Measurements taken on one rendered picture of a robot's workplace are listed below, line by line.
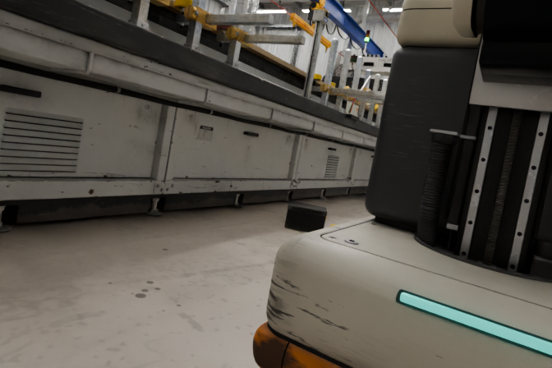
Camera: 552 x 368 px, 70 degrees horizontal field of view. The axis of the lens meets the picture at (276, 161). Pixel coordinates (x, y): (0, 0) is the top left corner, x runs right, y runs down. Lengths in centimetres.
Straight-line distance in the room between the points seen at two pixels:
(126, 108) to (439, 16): 118
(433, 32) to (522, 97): 25
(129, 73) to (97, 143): 35
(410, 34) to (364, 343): 64
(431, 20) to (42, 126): 120
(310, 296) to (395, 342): 13
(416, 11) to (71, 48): 91
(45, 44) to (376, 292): 101
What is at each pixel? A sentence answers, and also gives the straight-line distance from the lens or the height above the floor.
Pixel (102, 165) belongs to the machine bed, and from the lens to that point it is 164.
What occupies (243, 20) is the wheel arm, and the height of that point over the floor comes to 82.
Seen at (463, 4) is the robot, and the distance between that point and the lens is 66.
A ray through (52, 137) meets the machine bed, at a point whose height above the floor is 31.
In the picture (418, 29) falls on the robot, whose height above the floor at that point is 72.
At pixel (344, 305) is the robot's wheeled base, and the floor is 21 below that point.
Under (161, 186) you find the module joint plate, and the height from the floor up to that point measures 14.
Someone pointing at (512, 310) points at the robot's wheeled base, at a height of 27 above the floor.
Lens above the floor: 43
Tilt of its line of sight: 3 degrees down
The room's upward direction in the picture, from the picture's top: 10 degrees clockwise
